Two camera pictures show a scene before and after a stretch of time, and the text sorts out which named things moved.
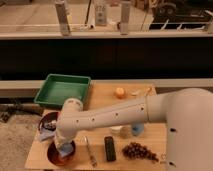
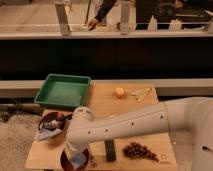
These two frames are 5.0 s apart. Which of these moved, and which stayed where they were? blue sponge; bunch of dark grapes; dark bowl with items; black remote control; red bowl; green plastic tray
Moved: blue sponge; red bowl
Stayed: dark bowl with items; black remote control; green plastic tray; bunch of dark grapes
